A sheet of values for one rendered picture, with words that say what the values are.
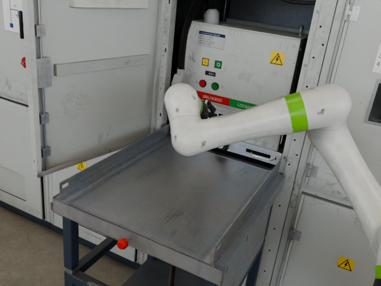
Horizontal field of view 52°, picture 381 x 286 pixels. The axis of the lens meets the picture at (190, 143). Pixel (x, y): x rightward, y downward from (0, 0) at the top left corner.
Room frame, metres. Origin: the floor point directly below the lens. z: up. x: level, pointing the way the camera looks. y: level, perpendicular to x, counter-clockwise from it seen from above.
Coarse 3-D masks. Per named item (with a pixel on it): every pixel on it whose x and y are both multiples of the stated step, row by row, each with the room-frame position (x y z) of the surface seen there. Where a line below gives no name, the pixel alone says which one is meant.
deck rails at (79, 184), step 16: (160, 128) 1.65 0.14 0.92; (144, 144) 1.53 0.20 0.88; (160, 144) 1.62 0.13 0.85; (112, 160) 1.33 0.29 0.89; (128, 160) 1.42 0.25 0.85; (80, 176) 1.17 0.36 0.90; (96, 176) 1.24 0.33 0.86; (112, 176) 1.28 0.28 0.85; (272, 176) 1.37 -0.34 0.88; (64, 192) 1.10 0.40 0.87; (80, 192) 1.14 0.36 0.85; (256, 192) 1.17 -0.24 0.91; (240, 224) 1.04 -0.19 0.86; (224, 240) 0.91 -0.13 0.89; (208, 256) 0.88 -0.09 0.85
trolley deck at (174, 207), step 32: (160, 160) 1.47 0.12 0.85; (192, 160) 1.50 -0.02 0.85; (224, 160) 1.54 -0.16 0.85; (96, 192) 1.16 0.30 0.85; (128, 192) 1.18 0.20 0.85; (160, 192) 1.21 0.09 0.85; (192, 192) 1.23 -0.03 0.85; (224, 192) 1.26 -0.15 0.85; (96, 224) 1.02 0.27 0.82; (128, 224) 1.00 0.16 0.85; (160, 224) 1.01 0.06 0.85; (192, 224) 1.03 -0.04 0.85; (224, 224) 1.05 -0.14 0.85; (256, 224) 1.11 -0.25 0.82; (160, 256) 0.92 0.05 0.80; (192, 256) 0.88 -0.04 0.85; (224, 256) 0.89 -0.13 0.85
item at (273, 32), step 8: (208, 24) 1.68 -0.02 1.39; (216, 24) 1.67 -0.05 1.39; (224, 24) 1.75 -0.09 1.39; (232, 24) 1.79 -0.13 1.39; (240, 24) 1.83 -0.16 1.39; (256, 32) 1.59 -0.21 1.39; (264, 32) 1.58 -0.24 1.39; (272, 32) 1.65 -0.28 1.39; (280, 32) 1.68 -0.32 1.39; (288, 32) 1.72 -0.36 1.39; (304, 40) 1.60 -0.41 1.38; (304, 48) 1.63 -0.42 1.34; (296, 64) 1.53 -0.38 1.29; (296, 72) 1.56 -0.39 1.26; (296, 80) 1.60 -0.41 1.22; (296, 88) 1.63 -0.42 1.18; (280, 136) 1.52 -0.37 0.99; (280, 144) 1.54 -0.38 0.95
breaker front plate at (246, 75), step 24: (192, 24) 1.71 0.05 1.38; (192, 48) 1.71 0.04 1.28; (216, 48) 1.66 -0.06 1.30; (240, 48) 1.62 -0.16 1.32; (264, 48) 1.57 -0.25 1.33; (288, 48) 1.54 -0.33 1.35; (192, 72) 1.70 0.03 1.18; (216, 72) 1.65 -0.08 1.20; (240, 72) 1.61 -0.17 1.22; (264, 72) 1.57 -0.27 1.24; (288, 72) 1.53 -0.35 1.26; (240, 96) 1.60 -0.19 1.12; (264, 96) 1.56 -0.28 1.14; (264, 144) 1.54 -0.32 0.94
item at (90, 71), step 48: (48, 0) 1.31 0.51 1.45; (96, 0) 1.43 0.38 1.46; (144, 0) 1.62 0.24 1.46; (48, 48) 1.30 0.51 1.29; (96, 48) 1.47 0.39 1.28; (144, 48) 1.67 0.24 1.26; (48, 96) 1.30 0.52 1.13; (96, 96) 1.47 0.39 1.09; (144, 96) 1.69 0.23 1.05; (48, 144) 1.29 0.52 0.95; (96, 144) 1.47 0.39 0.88
